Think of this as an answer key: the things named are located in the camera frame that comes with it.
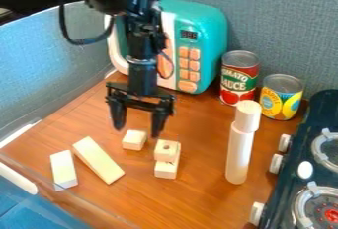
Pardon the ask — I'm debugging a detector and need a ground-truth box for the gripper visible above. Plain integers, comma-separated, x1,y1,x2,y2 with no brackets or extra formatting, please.
104,56,178,139

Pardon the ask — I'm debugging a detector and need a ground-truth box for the small wooden cube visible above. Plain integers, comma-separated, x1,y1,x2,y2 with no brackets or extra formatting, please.
120,128,149,152

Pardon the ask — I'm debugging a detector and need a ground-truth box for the wooden cube with hole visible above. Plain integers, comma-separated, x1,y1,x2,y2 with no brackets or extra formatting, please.
152,138,183,163

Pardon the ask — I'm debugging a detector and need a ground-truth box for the small wooden block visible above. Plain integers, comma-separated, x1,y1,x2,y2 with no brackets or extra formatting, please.
152,155,182,180

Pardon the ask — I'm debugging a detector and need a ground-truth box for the long wooden wedge block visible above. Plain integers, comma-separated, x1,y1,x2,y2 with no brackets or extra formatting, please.
71,135,127,186

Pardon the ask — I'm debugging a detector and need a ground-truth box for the rectangular wooden block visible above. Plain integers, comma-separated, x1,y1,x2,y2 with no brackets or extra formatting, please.
48,149,81,192

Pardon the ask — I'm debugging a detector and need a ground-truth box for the red tomato sauce can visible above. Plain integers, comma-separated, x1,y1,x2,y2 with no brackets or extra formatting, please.
217,49,262,107

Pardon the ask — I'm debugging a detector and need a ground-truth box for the tall wooden cylinder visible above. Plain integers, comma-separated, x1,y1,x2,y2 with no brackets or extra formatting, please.
224,121,257,186

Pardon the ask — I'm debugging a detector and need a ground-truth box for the short wooden cylinder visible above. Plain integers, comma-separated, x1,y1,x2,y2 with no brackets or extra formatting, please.
232,99,263,134

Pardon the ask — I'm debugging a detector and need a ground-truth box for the teal toy microwave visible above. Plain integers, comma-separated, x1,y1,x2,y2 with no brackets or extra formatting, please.
104,0,230,95

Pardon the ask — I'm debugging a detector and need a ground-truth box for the yellow can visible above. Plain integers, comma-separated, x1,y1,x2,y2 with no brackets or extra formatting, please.
258,73,305,121

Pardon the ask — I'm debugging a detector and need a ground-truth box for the toy stove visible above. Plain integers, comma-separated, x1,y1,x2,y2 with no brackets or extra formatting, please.
248,89,338,229

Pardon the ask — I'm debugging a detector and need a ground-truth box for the black cable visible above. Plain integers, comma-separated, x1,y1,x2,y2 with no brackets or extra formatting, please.
57,3,117,46

